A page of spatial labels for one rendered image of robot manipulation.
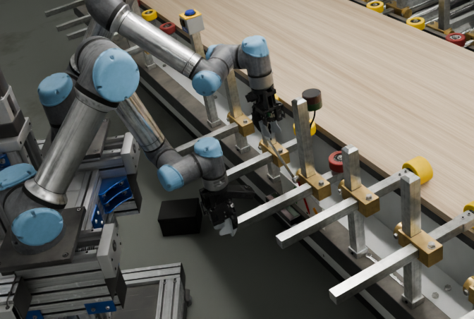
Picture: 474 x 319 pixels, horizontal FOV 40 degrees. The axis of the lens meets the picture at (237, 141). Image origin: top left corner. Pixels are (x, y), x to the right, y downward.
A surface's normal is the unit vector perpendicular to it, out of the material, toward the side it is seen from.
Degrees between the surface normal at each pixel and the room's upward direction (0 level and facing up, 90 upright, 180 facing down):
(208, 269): 0
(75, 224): 0
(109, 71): 85
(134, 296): 0
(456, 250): 90
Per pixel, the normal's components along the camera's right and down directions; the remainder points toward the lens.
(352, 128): -0.17, -0.82
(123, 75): 0.57, 0.29
